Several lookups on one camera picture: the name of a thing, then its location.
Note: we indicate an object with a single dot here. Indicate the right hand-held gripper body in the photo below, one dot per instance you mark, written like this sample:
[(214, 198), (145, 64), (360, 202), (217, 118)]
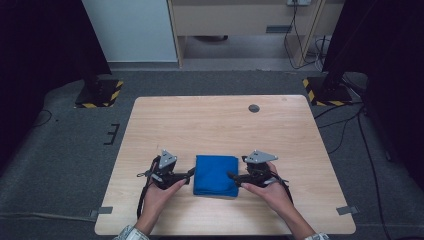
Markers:
[(260, 171)]

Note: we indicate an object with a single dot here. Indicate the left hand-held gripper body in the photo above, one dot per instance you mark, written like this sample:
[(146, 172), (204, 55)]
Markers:
[(165, 173)]

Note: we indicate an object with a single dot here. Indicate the blue towel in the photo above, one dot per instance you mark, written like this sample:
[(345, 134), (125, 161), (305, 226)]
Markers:
[(216, 175)]

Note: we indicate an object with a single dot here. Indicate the person's left hand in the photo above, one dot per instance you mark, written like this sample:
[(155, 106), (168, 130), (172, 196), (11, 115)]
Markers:
[(158, 200)]

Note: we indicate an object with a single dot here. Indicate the person's right hand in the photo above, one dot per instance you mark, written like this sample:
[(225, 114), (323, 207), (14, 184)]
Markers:
[(275, 196)]

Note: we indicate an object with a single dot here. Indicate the grey round table grommet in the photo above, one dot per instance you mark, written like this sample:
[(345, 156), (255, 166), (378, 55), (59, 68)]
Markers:
[(254, 108)]

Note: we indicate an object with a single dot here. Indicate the grey tape strip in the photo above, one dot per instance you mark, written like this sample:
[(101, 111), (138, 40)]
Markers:
[(347, 210), (104, 210)]

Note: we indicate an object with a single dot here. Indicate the black striped stand base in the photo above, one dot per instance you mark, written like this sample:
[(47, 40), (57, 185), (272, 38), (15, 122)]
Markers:
[(100, 95), (328, 95)]

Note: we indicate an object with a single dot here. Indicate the white cabinet panel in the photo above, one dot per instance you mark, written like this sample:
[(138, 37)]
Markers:
[(133, 30)]

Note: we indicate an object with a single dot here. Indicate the beige wooden desk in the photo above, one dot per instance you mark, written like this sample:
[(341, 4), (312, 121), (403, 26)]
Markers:
[(233, 20)]

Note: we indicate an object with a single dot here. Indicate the white power strip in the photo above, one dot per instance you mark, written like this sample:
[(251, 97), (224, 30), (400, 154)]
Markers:
[(299, 2)]

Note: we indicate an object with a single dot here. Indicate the black curtain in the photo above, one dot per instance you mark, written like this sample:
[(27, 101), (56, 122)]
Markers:
[(393, 50), (40, 50)]

